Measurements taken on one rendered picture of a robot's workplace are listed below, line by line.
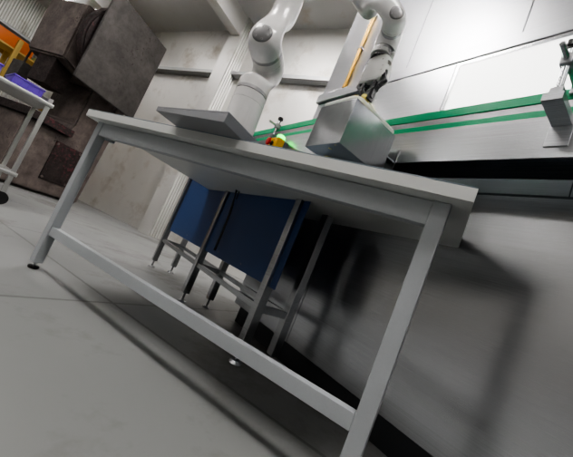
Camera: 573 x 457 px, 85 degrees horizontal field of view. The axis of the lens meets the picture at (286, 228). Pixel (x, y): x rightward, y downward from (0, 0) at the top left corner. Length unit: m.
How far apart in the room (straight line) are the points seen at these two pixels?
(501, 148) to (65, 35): 5.42
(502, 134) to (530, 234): 0.30
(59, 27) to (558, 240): 5.83
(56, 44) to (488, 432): 5.80
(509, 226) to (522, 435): 0.56
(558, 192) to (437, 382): 0.66
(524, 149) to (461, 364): 0.62
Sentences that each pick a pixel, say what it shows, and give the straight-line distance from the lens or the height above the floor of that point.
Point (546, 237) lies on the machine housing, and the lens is 1.14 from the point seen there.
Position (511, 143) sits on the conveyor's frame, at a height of 0.97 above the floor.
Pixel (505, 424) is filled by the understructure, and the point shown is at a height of 0.28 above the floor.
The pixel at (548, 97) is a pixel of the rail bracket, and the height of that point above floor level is 1.02.
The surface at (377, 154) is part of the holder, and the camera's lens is 1.12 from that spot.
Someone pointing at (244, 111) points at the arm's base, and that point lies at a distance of 1.17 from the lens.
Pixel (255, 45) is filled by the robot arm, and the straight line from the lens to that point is 1.26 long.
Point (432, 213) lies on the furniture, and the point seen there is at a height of 0.68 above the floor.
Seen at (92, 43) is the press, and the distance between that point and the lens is 5.38.
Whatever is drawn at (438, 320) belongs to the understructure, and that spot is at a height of 0.46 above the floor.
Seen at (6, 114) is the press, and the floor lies 0.83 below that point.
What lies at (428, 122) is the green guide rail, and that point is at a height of 1.09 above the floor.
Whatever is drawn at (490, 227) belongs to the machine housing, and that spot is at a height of 0.80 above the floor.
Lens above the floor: 0.44
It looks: 6 degrees up
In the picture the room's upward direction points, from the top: 23 degrees clockwise
